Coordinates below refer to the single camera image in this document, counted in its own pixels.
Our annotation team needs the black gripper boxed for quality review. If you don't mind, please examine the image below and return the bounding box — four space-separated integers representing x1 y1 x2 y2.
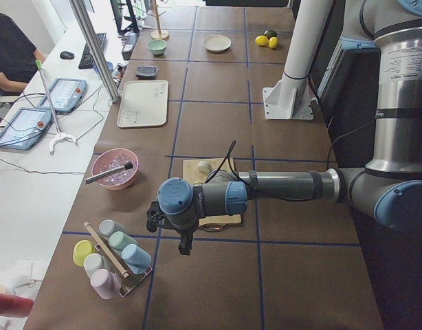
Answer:
177 225 197 255

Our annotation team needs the white steamed bun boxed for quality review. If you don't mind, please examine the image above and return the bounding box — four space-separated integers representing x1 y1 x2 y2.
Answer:
197 160 212 174

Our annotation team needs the beige round plate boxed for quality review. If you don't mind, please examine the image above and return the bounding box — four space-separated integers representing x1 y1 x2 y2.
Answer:
202 34 232 53

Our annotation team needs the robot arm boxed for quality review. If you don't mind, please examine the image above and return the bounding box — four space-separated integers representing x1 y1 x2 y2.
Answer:
146 1 422 255

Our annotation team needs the white bear tray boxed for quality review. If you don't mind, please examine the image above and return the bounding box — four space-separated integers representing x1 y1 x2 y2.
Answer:
117 80 169 129

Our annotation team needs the blue cup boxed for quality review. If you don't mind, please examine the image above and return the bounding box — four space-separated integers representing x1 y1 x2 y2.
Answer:
121 244 152 274

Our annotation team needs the white cup rack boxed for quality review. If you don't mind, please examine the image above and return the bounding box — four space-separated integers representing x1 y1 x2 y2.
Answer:
84 222 153 297

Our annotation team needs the green cup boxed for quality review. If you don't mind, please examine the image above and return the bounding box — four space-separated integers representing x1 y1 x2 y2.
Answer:
109 231 137 256

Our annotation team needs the wooden cutting board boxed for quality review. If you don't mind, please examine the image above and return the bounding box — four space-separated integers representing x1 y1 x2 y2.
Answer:
182 158 242 232

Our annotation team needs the grey-blue cup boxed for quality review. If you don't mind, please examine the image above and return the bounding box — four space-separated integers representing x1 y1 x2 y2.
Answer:
98 219 127 239

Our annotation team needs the pink cup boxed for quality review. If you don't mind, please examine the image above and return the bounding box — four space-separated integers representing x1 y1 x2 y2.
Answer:
90 269 121 300

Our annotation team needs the white-grey cup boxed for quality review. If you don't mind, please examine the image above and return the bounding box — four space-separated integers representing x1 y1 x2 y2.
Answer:
83 253 111 278

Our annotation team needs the yellow cup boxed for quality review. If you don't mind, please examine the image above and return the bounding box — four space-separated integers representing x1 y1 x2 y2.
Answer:
72 239 95 267

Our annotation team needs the pink bowl with ice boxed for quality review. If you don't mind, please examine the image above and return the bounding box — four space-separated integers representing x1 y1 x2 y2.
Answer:
91 148 140 191

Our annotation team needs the red bottle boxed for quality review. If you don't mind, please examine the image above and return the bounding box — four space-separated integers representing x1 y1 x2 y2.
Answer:
0 293 34 318

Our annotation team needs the grey folded cloth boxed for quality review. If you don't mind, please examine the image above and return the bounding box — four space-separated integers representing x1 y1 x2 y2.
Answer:
135 65 159 80

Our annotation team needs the far teach pendant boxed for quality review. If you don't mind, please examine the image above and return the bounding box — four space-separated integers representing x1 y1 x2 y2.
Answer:
48 78 87 114

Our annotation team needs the teach pendant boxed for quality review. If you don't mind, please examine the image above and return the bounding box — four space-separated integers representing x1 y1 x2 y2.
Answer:
48 78 87 114
0 108 52 151

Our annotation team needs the near teach pendant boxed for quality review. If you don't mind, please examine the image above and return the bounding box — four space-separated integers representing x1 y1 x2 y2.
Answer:
0 108 52 151

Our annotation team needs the green bowl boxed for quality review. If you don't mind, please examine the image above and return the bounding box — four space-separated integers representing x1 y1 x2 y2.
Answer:
147 39 168 56

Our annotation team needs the black keyboard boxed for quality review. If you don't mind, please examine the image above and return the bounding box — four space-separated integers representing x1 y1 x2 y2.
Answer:
78 32 109 70

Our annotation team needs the wooden mug tree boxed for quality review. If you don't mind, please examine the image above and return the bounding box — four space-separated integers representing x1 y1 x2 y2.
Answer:
148 0 170 40

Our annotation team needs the yellow lemon near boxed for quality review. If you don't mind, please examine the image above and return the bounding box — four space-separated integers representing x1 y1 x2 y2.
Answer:
255 35 269 47

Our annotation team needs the yellow lemon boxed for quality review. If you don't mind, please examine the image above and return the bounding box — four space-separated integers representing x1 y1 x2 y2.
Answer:
268 36 278 49
255 35 269 47

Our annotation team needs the yellow lemon far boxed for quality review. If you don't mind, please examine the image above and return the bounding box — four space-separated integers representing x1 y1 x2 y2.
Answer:
268 36 278 49

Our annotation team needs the black computer mouse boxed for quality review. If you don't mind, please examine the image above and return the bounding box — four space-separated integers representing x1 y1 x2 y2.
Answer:
60 51 74 60

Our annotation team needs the dark green avocado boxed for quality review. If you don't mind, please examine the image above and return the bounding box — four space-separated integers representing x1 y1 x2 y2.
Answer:
263 30 277 39

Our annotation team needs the white reacher grabber tool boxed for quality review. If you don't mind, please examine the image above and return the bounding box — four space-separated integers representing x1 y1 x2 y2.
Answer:
35 59 77 155

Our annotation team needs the black monitor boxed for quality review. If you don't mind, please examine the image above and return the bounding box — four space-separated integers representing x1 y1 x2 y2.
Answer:
110 0 140 36

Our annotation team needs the seated person black shirt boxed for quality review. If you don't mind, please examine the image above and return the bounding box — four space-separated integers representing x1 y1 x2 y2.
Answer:
0 13 46 96

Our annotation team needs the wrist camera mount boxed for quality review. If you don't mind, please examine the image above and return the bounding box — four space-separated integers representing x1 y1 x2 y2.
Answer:
146 201 173 233

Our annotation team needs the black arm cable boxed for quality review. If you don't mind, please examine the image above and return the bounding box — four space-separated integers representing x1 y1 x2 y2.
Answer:
206 139 380 202

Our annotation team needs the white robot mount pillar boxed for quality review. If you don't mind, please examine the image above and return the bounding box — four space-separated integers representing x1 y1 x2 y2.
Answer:
263 0 333 120

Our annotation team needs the aluminium frame post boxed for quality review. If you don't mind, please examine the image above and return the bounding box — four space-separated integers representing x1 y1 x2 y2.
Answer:
69 0 120 104

